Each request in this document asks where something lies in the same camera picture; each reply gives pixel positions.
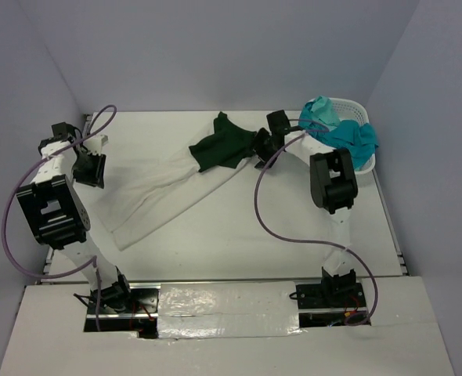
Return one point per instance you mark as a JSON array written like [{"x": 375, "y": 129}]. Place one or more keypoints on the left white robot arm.
[{"x": 58, "y": 218}]

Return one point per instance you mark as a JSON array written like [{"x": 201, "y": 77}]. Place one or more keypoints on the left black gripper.
[{"x": 95, "y": 177}]

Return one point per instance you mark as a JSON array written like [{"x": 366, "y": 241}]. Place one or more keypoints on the white plastic laundry basket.
[{"x": 360, "y": 133}]

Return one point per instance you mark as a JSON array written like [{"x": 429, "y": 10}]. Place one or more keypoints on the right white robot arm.
[{"x": 333, "y": 188}]

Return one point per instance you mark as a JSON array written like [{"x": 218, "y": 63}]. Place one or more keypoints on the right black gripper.
[{"x": 263, "y": 134}]

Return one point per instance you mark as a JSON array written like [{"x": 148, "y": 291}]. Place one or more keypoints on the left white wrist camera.
[{"x": 95, "y": 144}]

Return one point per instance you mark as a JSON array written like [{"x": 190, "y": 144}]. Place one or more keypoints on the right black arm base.
[{"x": 332, "y": 294}]

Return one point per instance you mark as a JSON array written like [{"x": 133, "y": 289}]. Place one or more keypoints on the silver tape sheet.
[{"x": 227, "y": 310}]

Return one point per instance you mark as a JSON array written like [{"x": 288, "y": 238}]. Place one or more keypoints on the teal t-shirt in basket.
[{"x": 352, "y": 137}]

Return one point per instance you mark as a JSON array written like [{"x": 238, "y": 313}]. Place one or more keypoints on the white and green t-shirt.
[{"x": 134, "y": 206}]

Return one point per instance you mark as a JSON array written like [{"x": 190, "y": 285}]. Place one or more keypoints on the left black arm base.
[{"x": 120, "y": 298}]

